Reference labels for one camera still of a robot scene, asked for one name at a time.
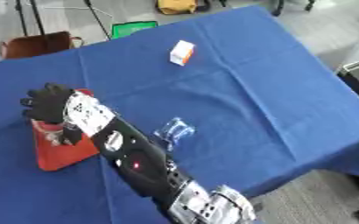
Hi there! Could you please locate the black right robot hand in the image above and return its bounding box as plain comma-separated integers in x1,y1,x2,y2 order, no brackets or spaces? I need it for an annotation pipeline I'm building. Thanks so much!
18,82,87,146

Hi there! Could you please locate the red open box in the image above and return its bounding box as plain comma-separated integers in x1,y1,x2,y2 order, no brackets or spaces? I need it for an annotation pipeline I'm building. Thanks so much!
29,87,102,172

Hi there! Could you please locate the green box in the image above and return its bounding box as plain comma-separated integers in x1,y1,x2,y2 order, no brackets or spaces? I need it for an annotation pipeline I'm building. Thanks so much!
109,20,160,39

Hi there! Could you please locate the white and orange small box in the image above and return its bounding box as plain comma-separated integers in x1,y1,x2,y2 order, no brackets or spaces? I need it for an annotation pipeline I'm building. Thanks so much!
168,39,197,67

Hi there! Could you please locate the brown bag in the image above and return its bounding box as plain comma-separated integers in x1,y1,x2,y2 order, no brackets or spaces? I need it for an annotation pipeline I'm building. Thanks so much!
0,31,85,60

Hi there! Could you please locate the black tripod leg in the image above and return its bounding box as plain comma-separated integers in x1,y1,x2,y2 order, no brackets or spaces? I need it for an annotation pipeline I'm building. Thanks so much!
27,0,48,36
81,0,112,41
12,0,30,37

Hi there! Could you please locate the clear plastic packet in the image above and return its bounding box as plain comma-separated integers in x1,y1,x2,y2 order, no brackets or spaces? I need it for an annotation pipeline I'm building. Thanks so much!
151,116,197,152

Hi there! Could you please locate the yellow bag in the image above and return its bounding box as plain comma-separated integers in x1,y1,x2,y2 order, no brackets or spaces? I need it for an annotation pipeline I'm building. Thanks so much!
155,0,200,15

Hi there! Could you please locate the black chair base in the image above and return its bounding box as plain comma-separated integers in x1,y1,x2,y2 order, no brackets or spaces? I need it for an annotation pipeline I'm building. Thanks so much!
270,0,318,17

